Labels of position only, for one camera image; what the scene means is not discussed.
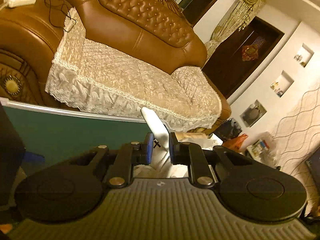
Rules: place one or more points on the white shoelace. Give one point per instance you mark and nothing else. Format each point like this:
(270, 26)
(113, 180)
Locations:
(156, 126)

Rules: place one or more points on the brown leather sofa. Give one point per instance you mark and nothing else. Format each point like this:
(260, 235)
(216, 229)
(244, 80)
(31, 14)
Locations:
(153, 31)

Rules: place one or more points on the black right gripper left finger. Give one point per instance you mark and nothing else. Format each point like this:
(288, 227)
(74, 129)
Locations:
(114, 168)

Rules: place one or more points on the black bag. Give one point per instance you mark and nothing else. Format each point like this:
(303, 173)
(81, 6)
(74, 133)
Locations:
(228, 130)

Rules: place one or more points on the gold fringed curtain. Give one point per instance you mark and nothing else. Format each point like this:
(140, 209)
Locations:
(238, 17)

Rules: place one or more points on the white tv cabinet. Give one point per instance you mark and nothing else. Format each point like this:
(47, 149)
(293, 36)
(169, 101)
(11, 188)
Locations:
(264, 150)

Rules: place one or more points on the white power strip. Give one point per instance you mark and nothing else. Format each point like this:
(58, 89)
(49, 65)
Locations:
(19, 3)

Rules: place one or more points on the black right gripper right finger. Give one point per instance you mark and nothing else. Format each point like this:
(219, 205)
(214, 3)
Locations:
(206, 168)

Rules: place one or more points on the wall-mounted television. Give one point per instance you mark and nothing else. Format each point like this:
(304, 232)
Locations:
(313, 164)

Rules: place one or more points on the dark wooden door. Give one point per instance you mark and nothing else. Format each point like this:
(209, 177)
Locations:
(236, 58)

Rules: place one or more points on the orange plastic bag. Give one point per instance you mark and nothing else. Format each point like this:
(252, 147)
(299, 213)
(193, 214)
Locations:
(235, 143)

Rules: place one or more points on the beige lace sofa cover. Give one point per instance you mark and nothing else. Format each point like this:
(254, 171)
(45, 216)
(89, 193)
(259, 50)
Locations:
(96, 78)

